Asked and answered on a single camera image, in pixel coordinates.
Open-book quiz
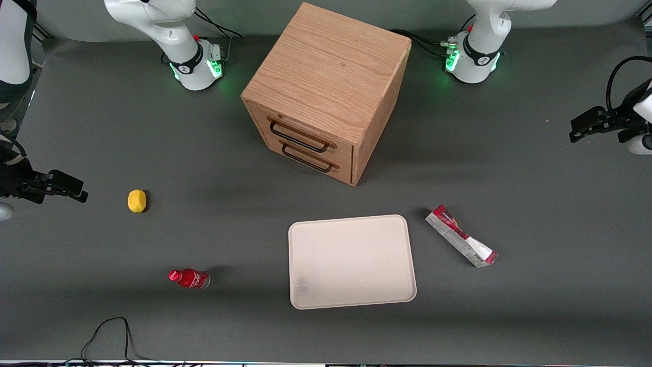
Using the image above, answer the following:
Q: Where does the wooden drawer front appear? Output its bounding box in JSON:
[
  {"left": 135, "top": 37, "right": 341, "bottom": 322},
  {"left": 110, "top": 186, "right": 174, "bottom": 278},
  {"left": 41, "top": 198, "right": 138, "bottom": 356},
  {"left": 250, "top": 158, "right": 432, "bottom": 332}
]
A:
[
  {"left": 247, "top": 102, "right": 355, "bottom": 160},
  {"left": 265, "top": 135, "right": 354, "bottom": 185}
]

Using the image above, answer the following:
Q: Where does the red soda bottle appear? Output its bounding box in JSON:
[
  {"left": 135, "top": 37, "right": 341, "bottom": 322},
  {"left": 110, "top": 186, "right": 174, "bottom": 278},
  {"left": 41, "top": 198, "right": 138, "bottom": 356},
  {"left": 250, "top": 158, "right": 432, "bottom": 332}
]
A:
[{"left": 168, "top": 268, "right": 211, "bottom": 290}]

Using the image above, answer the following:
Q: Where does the dark grey table mat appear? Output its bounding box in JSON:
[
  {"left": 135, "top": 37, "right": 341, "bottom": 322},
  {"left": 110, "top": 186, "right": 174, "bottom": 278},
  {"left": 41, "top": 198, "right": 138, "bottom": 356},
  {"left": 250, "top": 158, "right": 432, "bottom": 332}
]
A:
[{"left": 0, "top": 18, "right": 652, "bottom": 365}]

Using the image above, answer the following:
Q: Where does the black looped table cable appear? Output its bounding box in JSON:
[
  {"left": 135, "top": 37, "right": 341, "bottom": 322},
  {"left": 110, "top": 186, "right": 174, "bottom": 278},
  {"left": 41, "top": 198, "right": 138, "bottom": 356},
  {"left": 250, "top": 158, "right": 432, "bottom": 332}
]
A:
[{"left": 61, "top": 316, "right": 189, "bottom": 366}]

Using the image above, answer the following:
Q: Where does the black right base cable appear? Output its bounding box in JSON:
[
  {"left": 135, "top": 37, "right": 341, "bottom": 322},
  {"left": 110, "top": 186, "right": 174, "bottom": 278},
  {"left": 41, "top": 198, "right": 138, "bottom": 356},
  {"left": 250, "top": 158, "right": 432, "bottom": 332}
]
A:
[{"left": 161, "top": 6, "right": 244, "bottom": 66}]

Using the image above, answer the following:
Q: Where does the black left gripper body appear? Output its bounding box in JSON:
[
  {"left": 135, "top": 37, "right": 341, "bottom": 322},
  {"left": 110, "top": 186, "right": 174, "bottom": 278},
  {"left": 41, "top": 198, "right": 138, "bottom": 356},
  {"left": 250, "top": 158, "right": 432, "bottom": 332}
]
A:
[{"left": 604, "top": 95, "right": 650, "bottom": 144}]

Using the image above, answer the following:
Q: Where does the beige plastic tray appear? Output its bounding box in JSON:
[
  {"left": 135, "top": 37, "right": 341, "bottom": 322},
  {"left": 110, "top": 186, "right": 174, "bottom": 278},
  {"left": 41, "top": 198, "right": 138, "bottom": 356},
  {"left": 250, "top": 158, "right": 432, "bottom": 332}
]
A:
[{"left": 288, "top": 214, "right": 418, "bottom": 310}]

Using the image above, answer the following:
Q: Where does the yellow lemon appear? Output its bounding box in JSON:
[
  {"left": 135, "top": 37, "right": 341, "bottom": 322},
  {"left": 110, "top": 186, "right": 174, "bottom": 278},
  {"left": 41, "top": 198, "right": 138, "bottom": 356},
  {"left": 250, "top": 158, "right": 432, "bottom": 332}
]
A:
[{"left": 127, "top": 189, "right": 147, "bottom": 214}]

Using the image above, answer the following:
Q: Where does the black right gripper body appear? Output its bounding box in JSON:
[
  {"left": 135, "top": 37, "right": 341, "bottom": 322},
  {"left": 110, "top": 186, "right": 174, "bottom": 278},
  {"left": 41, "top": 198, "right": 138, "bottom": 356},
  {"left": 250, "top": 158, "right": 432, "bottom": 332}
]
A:
[{"left": 0, "top": 149, "right": 51, "bottom": 204}]

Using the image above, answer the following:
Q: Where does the black left base cable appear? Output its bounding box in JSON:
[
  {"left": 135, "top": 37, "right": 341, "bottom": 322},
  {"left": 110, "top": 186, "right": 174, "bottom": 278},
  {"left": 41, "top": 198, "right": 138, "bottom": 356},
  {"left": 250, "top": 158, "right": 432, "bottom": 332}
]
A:
[{"left": 390, "top": 14, "right": 476, "bottom": 60}]

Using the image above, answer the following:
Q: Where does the black base cable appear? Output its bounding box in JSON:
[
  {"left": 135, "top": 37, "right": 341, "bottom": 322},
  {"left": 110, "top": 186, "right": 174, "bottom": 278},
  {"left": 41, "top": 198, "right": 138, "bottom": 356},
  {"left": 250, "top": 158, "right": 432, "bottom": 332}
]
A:
[
  {"left": 161, "top": 6, "right": 244, "bottom": 66},
  {"left": 390, "top": 14, "right": 476, "bottom": 60}
]

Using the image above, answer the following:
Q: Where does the black metal drawer handle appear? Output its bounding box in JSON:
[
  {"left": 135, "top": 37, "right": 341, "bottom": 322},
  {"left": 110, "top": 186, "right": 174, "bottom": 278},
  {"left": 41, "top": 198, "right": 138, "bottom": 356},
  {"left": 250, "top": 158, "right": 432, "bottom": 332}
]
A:
[
  {"left": 280, "top": 141, "right": 340, "bottom": 174},
  {"left": 268, "top": 117, "right": 338, "bottom": 153}
]

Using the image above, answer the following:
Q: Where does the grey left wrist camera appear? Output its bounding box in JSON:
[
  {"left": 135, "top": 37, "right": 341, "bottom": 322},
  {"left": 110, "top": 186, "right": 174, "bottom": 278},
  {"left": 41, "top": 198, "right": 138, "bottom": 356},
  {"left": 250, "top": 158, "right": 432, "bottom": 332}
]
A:
[{"left": 628, "top": 134, "right": 652, "bottom": 155}]

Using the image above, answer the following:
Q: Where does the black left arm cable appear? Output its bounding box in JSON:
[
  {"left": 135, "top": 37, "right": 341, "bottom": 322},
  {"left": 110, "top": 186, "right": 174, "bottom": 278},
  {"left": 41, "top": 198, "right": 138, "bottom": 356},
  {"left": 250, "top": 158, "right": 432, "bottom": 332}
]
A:
[{"left": 605, "top": 55, "right": 652, "bottom": 114}]

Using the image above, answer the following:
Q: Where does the red white cookie box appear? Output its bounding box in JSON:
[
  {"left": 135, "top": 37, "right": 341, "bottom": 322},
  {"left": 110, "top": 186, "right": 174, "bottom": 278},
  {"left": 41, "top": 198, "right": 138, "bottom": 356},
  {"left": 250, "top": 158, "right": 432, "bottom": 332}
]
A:
[{"left": 425, "top": 204, "right": 499, "bottom": 269}]

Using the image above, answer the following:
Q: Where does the wooden drawer cabinet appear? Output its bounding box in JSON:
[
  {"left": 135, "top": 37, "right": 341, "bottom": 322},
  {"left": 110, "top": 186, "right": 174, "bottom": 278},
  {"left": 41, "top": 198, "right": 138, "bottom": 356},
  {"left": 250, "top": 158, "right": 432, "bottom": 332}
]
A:
[{"left": 240, "top": 2, "right": 412, "bottom": 187}]

